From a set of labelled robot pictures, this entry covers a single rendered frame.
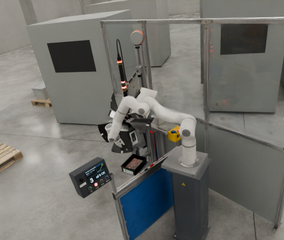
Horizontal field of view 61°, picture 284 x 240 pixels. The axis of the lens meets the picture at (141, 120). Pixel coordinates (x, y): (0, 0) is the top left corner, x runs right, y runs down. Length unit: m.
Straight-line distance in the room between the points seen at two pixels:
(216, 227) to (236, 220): 0.25
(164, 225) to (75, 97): 3.06
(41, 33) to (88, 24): 0.97
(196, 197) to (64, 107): 3.66
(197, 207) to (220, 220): 0.71
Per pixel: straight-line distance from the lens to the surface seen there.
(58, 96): 5.20
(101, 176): 1.90
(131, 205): 2.40
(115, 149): 2.45
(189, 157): 2.11
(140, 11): 8.16
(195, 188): 2.19
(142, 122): 2.34
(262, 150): 2.54
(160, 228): 2.95
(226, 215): 3.08
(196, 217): 2.46
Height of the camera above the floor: 2.34
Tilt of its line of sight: 28 degrees down
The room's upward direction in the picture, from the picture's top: 8 degrees counter-clockwise
